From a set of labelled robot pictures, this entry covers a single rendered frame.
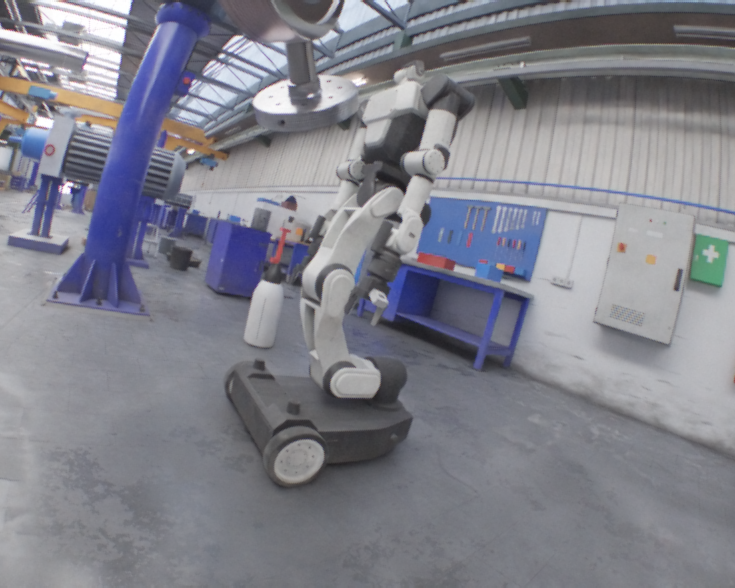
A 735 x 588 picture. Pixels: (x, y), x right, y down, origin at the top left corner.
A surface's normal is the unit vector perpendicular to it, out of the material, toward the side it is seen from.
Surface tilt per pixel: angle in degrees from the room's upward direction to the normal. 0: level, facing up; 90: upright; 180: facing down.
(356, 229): 115
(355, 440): 90
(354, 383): 90
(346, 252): 90
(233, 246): 90
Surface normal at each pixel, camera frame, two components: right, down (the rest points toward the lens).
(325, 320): 0.38, 0.60
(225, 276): 0.62, 0.23
